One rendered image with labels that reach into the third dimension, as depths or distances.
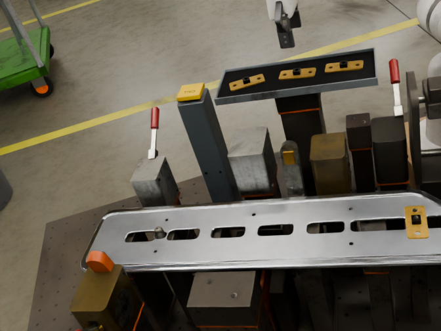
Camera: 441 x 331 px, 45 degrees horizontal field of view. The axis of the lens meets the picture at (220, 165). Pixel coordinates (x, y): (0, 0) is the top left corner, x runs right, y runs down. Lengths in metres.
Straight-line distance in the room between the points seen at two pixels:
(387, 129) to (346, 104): 2.08
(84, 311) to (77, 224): 0.83
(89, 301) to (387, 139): 0.67
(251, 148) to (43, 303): 0.82
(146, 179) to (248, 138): 0.26
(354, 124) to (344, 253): 0.29
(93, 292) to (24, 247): 2.06
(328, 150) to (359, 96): 2.17
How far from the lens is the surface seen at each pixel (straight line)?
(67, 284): 1.65
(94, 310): 1.02
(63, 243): 1.79
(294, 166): 1.14
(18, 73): 4.48
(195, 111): 1.31
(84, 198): 3.19
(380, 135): 1.15
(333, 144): 1.15
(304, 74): 1.24
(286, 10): 1.13
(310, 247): 1.05
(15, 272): 2.98
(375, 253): 1.02
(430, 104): 1.10
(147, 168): 1.28
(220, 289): 0.99
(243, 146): 1.15
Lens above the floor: 1.77
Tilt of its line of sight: 36 degrees down
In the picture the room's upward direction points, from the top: 19 degrees counter-clockwise
